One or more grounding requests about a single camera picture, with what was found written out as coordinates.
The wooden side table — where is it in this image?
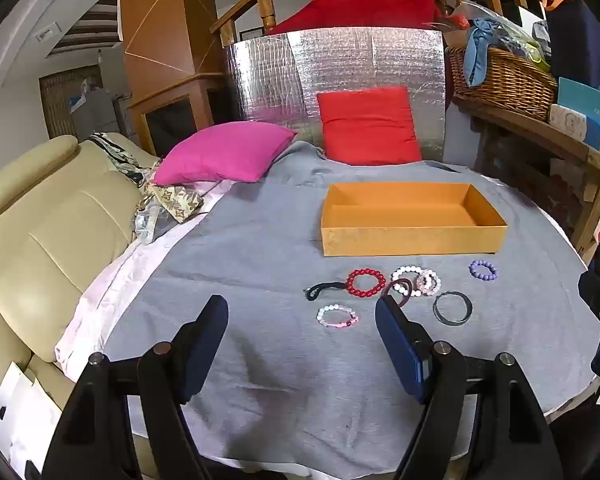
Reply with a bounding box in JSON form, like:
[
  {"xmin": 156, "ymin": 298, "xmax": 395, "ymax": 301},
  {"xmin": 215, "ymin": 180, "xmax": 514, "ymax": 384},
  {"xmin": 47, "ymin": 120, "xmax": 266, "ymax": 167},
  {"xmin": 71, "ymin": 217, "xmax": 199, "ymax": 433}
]
[{"xmin": 452, "ymin": 94, "xmax": 600, "ymax": 267}]

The wicker basket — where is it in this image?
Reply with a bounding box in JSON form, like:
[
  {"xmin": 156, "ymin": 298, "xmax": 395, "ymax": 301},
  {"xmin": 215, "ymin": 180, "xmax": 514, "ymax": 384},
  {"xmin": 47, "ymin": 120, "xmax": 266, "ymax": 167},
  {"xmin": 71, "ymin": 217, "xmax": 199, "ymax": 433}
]
[{"xmin": 447, "ymin": 45, "xmax": 559, "ymax": 122}]

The wooden stair railing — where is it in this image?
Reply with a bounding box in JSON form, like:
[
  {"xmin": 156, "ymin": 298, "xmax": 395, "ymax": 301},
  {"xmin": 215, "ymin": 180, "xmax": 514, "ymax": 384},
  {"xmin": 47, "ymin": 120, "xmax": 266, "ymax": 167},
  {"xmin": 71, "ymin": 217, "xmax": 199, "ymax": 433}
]
[{"xmin": 210, "ymin": 0, "xmax": 581, "ymax": 48}]

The orange cardboard box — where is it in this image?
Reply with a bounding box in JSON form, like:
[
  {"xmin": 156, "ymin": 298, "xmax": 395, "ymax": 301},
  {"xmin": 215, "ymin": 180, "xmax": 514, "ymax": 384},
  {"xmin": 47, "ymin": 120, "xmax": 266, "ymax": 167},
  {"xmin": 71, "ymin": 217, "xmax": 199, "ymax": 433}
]
[{"xmin": 321, "ymin": 182, "xmax": 509, "ymax": 257}]

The large red cushion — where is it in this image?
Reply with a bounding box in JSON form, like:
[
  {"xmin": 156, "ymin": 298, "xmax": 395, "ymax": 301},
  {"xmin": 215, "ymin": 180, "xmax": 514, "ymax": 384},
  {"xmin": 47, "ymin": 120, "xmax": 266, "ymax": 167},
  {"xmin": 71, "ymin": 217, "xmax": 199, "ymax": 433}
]
[{"xmin": 267, "ymin": 0, "xmax": 444, "ymax": 36}]

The grey cloth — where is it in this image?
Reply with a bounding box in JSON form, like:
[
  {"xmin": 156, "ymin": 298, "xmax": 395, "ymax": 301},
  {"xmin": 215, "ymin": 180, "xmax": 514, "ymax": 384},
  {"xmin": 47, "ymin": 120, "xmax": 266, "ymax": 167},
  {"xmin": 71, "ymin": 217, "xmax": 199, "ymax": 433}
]
[{"xmin": 102, "ymin": 140, "xmax": 600, "ymax": 480}]

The pale pink sheet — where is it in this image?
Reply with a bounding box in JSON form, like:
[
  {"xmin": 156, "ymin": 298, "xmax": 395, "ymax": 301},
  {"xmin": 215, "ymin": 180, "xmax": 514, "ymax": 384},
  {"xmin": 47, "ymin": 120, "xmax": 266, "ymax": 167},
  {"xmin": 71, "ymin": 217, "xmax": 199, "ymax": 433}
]
[{"xmin": 55, "ymin": 177, "xmax": 233, "ymax": 386}]

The beige leather sofa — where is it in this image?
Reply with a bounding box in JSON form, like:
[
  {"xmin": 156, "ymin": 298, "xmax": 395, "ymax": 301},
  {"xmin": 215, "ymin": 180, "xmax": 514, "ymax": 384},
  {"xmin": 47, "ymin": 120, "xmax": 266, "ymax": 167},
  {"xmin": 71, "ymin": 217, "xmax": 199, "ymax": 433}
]
[{"xmin": 0, "ymin": 132, "xmax": 162, "ymax": 461}]

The dark red hair tie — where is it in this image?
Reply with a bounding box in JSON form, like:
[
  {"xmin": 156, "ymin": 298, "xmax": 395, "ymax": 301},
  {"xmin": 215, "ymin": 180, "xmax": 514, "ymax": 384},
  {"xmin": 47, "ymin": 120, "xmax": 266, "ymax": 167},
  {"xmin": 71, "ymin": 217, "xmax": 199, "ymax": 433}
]
[{"xmin": 384, "ymin": 279, "xmax": 416, "ymax": 309}]

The purple bead bracelet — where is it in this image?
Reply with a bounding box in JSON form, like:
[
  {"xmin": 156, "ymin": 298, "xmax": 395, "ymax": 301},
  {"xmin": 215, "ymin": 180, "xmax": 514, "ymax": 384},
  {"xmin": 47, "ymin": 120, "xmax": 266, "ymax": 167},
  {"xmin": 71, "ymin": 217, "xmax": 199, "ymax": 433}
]
[{"xmin": 469, "ymin": 259, "xmax": 499, "ymax": 282}]

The red bead bracelet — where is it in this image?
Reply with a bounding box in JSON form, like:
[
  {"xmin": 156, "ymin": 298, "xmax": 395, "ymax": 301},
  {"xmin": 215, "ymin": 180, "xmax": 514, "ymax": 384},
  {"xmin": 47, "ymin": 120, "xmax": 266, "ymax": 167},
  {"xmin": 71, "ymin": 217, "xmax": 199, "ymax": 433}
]
[{"xmin": 346, "ymin": 268, "xmax": 385, "ymax": 298}]

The clear plastic bag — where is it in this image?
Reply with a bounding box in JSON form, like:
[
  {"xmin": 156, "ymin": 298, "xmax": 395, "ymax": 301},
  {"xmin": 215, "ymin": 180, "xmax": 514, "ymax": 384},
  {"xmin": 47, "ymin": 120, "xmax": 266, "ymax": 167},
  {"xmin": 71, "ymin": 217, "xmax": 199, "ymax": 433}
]
[{"xmin": 134, "ymin": 207, "xmax": 160, "ymax": 247}]

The blue box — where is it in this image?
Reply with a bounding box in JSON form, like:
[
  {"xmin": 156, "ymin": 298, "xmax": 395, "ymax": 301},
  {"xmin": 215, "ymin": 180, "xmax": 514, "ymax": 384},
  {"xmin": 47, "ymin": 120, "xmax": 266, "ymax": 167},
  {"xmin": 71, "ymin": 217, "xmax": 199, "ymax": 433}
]
[{"xmin": 557, "ymin": 77, "xmax": 600, "ymax": 152}]

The striped scarf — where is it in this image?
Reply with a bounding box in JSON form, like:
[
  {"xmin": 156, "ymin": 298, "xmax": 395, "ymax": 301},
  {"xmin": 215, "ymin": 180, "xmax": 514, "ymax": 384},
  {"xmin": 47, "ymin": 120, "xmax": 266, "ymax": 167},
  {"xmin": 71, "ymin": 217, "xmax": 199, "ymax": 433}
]
[{"xmin": 87, "ymin": 132, "xmax": 156, "ymax": 182}]

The blue cloth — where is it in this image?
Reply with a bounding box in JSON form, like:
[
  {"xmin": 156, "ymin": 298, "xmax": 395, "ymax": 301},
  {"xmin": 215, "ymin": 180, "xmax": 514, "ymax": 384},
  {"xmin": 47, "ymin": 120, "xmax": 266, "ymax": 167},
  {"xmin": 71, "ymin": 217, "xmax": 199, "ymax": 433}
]
[{"xmin": 462, "ymin": 19, "xmax": 504, "ymax": 87}]

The silver foil panel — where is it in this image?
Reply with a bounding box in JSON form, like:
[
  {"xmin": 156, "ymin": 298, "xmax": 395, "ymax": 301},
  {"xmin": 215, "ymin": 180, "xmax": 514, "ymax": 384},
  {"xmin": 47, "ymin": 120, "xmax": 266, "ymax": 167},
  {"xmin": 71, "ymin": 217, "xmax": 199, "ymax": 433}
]
[{"xmin": 223, "ymin": 26, "xmax": 447, "ymax": 163}]

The white paper bag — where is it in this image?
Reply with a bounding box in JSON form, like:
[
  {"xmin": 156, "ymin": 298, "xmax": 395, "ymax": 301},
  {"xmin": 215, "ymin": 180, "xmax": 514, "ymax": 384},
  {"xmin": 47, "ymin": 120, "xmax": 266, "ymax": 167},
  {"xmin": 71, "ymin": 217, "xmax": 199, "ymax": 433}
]
[{"xmin": 0, "ymin": 361, "xmax": 64, "ymax": 477}]

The brown patterned pouch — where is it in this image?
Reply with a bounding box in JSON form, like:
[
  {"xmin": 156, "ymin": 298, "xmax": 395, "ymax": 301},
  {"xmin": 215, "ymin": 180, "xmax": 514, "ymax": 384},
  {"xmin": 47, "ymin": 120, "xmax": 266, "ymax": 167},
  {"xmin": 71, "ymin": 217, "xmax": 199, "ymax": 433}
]
[{"xmin": 142, "ymin": 181, "xmax": 205, "ymax": 224}]

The white and pink bead bracelet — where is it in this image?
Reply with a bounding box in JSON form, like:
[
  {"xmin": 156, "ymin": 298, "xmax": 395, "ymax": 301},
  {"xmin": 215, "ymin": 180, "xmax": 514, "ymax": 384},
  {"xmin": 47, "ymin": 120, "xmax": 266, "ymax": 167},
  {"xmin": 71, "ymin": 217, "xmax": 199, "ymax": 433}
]
[{"xmin": 316, "ymin": 304, "xmax": 360, "ymax": 330}]

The pale pink crystal bracelet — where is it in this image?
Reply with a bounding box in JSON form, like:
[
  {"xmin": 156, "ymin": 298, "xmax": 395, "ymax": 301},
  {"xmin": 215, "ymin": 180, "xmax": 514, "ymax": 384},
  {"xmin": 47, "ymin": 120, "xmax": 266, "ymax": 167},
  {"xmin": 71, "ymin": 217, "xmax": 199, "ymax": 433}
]
[{"xmin": 414, "ymin": 269, "xmax": 441, "ymax": 297}]

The magenta pillow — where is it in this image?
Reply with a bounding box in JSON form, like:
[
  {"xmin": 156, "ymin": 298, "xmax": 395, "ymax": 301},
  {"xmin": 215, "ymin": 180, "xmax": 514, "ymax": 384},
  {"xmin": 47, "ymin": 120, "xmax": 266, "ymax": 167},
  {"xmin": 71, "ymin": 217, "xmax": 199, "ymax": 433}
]
[{"xmin": 152, "ymin": 121, "xmax": 297, "ymax": 186}]

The white patterned box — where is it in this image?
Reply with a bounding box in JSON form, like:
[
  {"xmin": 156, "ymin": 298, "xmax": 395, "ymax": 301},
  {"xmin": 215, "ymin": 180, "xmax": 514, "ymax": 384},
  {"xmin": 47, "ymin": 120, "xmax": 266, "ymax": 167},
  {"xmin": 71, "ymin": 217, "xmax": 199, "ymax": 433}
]
[{"xmin": 549, "ymin": 104, "xmax": 600, "ymax": 149}]

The black cord hair tie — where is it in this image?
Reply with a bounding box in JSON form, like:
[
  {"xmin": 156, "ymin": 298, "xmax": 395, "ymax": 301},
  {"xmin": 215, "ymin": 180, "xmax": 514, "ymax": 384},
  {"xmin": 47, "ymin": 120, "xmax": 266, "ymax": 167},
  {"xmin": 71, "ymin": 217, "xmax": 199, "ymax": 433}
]
[{"xmin": 305, "ymin": 280, "xmax": 351, "ymax": 302}]

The white appliance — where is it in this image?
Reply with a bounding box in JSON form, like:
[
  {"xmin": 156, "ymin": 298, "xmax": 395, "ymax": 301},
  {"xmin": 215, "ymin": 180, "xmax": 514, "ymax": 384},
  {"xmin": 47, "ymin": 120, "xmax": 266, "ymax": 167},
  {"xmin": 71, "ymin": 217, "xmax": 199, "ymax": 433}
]
[{"xmin": 71, "ymin": 86, "xmax": 132, "ymax": 140}]

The orange wooden cabinet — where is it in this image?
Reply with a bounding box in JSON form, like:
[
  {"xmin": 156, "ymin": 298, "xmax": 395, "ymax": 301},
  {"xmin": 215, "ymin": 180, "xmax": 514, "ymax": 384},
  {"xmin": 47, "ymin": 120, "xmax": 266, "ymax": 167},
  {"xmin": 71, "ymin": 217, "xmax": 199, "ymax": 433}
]
[{"xmin": 117, "ymin": 0, "xmax": 228, "ymax": 158}]

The dark blue hanging bag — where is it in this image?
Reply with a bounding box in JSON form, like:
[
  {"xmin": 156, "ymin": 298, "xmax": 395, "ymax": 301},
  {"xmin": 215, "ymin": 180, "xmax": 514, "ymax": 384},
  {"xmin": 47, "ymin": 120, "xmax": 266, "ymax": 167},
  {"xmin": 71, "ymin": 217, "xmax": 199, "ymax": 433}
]
[{"xmin": 544, "ymin": 0, "xmax": 600, "ymax": 94}]

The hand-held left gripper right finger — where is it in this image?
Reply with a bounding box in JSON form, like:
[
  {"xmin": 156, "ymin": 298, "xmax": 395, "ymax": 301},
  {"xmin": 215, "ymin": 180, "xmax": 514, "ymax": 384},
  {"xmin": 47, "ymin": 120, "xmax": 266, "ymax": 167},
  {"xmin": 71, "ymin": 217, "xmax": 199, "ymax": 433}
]
[{"xmin": 375, "ymin": 295, "xmax": 566, "ymax": 480}]

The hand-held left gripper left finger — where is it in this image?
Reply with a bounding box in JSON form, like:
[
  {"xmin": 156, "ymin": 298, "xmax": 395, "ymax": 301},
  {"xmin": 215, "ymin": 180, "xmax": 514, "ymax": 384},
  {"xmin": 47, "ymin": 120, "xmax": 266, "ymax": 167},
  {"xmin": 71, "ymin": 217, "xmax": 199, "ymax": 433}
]
[{"xmin": 40, "ymin": 294, "xmax": 230, "ymax": 480}]

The dark bangle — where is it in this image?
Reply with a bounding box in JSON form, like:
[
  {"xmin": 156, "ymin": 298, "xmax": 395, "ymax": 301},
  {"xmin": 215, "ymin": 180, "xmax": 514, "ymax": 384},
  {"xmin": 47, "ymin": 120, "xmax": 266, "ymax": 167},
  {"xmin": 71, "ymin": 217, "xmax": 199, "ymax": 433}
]
[{"xmin": 432, "ymin": 291, "xmax": 474, "ymax": 327}]

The red pillow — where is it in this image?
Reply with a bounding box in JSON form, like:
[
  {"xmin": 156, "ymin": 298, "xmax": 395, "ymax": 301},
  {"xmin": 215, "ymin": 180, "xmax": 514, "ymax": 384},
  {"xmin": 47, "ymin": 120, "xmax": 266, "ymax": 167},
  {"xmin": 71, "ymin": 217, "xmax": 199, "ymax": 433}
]
[{"xmin": 316, "ymin": 86, "xmax": 424, "ymax": 166}]

